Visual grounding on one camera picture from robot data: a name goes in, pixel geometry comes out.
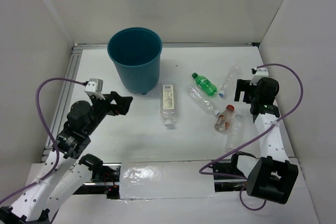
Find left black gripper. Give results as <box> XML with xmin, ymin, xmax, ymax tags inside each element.
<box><xmin>85</xmin><ymin>91</ymin><xmax>133</xmax><ymax>135</ymax></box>

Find clear bottle blue cap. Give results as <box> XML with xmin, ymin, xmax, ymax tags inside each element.
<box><xmin>218</xmin><ymin>65</ymin><xmax>242</xmax><ymax>99</ymax></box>

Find green plastic bottle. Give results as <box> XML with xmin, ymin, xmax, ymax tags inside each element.
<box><xmin>192</xmin><ymin>72</ymin><xmax>217</xmax><ymax>97</ymax></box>

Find clear bottle red cap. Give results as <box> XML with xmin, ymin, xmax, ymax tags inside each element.
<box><xmin>214</xmin><ymin>104</ymin><xmax>235</xmax><ymax>134</ymax></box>

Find clear crushed bottle white cap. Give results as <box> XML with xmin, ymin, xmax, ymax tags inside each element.
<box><xmin>187</xmin><ymin>84</ymin><xmax>220</xmax><ymax>116</ymax></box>

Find clear labelled bottle white cap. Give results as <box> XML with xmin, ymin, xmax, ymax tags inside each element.
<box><xmin>160</xmin><ymin>84</ymin><xmax>177</xmax><ymax>129</ymax></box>

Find clear capless plastic bottle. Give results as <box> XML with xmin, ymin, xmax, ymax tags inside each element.
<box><xmin>225</xmin><ymin>114</ymin><xmax>244</xmax><ymax>152</ymax></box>

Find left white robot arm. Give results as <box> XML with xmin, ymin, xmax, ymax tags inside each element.
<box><xmin>1</xmin><ymin>91</ymin><xmax>133</xmax><ymax>223</ymax></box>

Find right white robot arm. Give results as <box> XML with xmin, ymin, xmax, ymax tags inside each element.
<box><xmin>229</xmin><ymin>77</ymin><xmax>299</xmax><ymax>205</ymax></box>

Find teal plastic bin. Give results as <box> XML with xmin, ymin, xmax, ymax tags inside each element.
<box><xmin>107</xmin><ymin>27</ymin><xmax>163</xmax><ymax>94</ymax></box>

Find silver tape sheet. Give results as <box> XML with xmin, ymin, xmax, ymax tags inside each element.
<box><xmin>119</xmin><ymin>161</ymin><xmax>216</xmax><ymax>199</ymax></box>

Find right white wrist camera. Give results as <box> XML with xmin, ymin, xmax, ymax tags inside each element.
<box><xmin>250</xmin><ymin>67</ymin><xmax>269</xmax><ymax>86</ymax></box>

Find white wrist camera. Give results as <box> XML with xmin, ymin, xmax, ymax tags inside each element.
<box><xmin>85</xmin><ymin>78</ymin><xmax>105</xmax><ymax>100</ymax></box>
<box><xmin>250</xmin><ymin>67</ymin><xmax>269</xmax><ymax>86</ymax></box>

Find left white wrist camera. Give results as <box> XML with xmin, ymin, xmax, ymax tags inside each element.
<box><xmin>85</xmin><ymin>78</ymin><xmax>105</xmax><ymax>100</ymax></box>

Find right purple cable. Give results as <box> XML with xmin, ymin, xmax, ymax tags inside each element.
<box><xmin>198</xmin><ymin>63</ymin><xmax>304</xmax><ymax>211</ymax></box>

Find purple cable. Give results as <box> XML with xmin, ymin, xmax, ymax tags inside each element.
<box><xmin>0</xmin><ymin>77</ymin><xmax>87</xmax><ymax>222</ymax></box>
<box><xmin>198</xmin><ymin>63</ymin><xmax>304</xmax><ymax>211</ymax></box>

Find aluminium frame rail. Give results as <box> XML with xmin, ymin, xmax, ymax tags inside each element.
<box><xmin>41</xmin><ymin>41</ymin><xmax>259</xmax><ymax>161</ymax></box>

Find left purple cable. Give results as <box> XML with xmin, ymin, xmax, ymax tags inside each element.
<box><xmin>0</xmin><ymin>77</ymin><xmax>87</xmax><ymax>222</ymax></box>

